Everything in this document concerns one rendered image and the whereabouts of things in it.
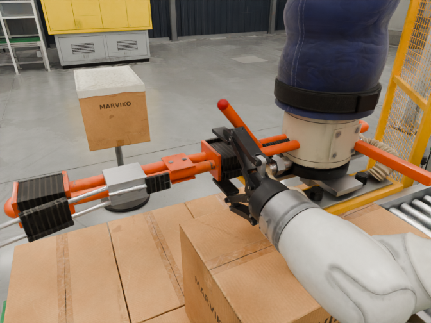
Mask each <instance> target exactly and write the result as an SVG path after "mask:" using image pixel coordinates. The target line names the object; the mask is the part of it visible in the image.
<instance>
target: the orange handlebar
mask: <svg viewBox="0 0 431 323"><path fill-rule="evenodd" d="M359 124H362V126H361V129H360V133H364V132H366V131H367V130H368V128H369V125H368V123H367V122H365V121H363V120H359ZM286 138H287V136H286V134H281V135H276V136H273V137H267V138H262V139H258V141H259V142H260V143H261V144H265V143H270V142H274V141H278V140H282V139H286ZM299 148H300V143H299V142H298V141H297V140H292V141H289V142H284V143H281V144H276V145H270V146H267V147H262V148H260V150H261V151H262V152H263V153H264V154H265V155H266V156H272V155H276V154H280V153H285V152H288V151H293V150H296V149H299ZM354 150H356V151H358V152H360V153H362V154H364V155H366V156H368V157H370V158H372V159H374V160H376V161H378V162H380V163H381V164H383V165H385V166H387V167H389V168H391V169H393V170H395V171H397V172H399V173H401V174H403V175H405V176H407V177H409V178H411V179H413V180H415V181H417V182H419V183H421V184H423V185H425V186H431V172H429V171H427V170H425V169H422V168H420V167H418V166H416V165H413V164H411V163H409V162H407V161H405V160H403V159H401V158H399V157H397V156H394V155H392V154H390V153H388V152H385V151H383V150H381V149H379V148H377V147H375V146H373V145H371V144H368V143H366V142H364V141H362V140H360V139H358V141H357V142H355V147H354ZM161 160H162V161H159V162H155V163H150V164H147V165H141V168H142V170H143V171H144V173H145V175H146V176H147V177H148V176H153V175H156V174H161V173H165V172H169V175H170V180H171V184H172V185H173V184H176V183H181V182H184V181H188V180H191V179H195V178H196V177H195V175H196V174H201V173H204V172H209V171H212V170H215V169H216V165H215V162H214V160H208V161H207V154H206V153H205V152H201V153H196V154H190V155H187V156H186V155H185V153H180V154H174V155H171V156H165V157H162V158H161ZM69 184H70V188H71V192H72V193H71V196H72V198H73V197H76V196H79V195H81V194H85V193H87V192H90V191H93V190H96V189H98V188H101V187H104V186H106V184H105V181H104V177H103V175H102V174H101V175H98V176H92V177H89V178H83V179H78V180H75V181H70V182H69ZM105 197H109V191H108V190H107V191H104V192H101V193H99V194H96V195H93V196H90V197H88V198H85V199H82V200H80V201H77V202H75V203H73V205H77V204H82V203H86V202H89V201H94V200H97V199H102V198H105ZM11 202H12V196H11V198H9V199H8V200H7V201H6V202H5V204H4V213H5V214H6V215H7V216H9V217H10V218H13V219H15V218H16V216H15V214H14V211H13V208H12V205H11Z"/></svg>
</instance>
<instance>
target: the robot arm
mask: <svg viewBox="0 0 431 323"><path fill-rule="evenodd" d="M212 132H213V133H214V134H215V135H216V136H217V137H219V138H220V139H221V140H222V141H223V142H224V143H226V144H227V145H230V144H231V145H232V147H233V150H234V152H235V154H236V156H237V159H238V161H239V163H240V165H241V167H242V170H241V172H242V175H243V177H244V179H245V188H244V191H245V194H238V193H239V189H238V188H237V187H236V186H235V185H234V184H233V183H232V182H231V181H230V180H229V179H228V180H225V181H223V180H222V176H221V181H217V180H216V179H215V178H212V181H213V182H214V183H215V184H216V185H217V186H218V187H219V189H220V190H221V191H222V192H223V193H224V194H225V196H227V197H226V198H224V201H225V203H231V205H230V206H229V209H230V211H232V212H234V213H236V214H237V215H239V216H241V217H243V218H245V219H246V220H248V221H249V222H250V224H251V225H252V226H255V225H257V224H259V229H260V230H261V232H262V234H263V235H264V236H265V237H266V238H267V239H268V240H269V241H270V242H271V243H272V244H273V245H274V247H275V249H276V250H277V251H278V252H279V253H280V254H281V255H282V256H283V257H284V258H285V260H286V262H287V265H288V267H289V269H290V271H291V272H292V273H293V275H294V276H295V278H296V279H297V280H298V281H299V282H300V284H301V285H302V286H303V287H304V289H305V290H306V291H307V292H308V293H309V294H310V295H311V296H312V297H313V298H314V299H315V300H316V302H317V303H318V304H319V305H320V306H321V307H322V308H323V309H325V310H326V311H327V312H328V313H329V314H330V315H331V316H332V317H333V318H335V319H336V320H338V321H339V322H340V323H406V322H407V321H408V320H409V318H410V316H411V315H413V314H415V313H418V312H420V311H423V310H425V309H428V308H431V239H426V238H422V237H420V236H417V235H415V234H414V233H411V232H409V233H401V234H393V235H373V236H370V235H369V234H367V233H366V232H365V231H363V230H362V229H360V228H359V227H357V226H356V225H354V224H352V223H351V222H349V221H347V220H343V219H342V218H340V217H338V216H336V215H332V214H330V213H328V212H326V211H324V210H323V209H322V208H321V207H320V206H319V205H317V204H315V203H314V202H312V201H311V200H310V199H309V198H308V197H306V196H305V195H303V194H302V193H301V192H299V191H297V190H290V189H289V188H287V187H286V186H285V185H284V184H283V183H281V182H279V181H277V180H273V179H271V178H270V177H269V175H268V174H267V172H266V165H267V164H269V163H270V158H269V157H268V156H266V155H265V154H264V153H263V152H262V151H261V150H260V148H259V147H258V145H257V144H256V143H255V141H254V140H253V139H252V137H251V136H250V134H249V133H248V132H247V131H246V129H245V127H244V126H242V127H238V128H232V129H228V128H226V127H225V126H223V127H219V128H213V129H212ZM254 170H255V171H256V172H254V173H251V174H248V172H251V171H254ZM242 203H249V204H248V206H246V205H244V204H242Z"/></svg>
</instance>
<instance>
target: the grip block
mask: <svg viewBox="0 0 431 323"><path fill-rule="evenodd" d="M201 152H205V153H206V154H207V161H208V160H214V162H215V170H212V171H209V173H211V175H213V177H214V178H215V179H216V180H217V181H221V176H222V180H223V181H225V180H228V179H232V178H237V177H239V176H242V172H241V170H242V167H241V165H240V163H239V161H238V159H237V156H236V154H235V152H234V150H233V147H232V145H231V144H230V145H227V144H226V143H224V142H223V141H222V140H221V139H220V138H219V137H215V138H210V139H206V140H202V141H201Z"/></svg>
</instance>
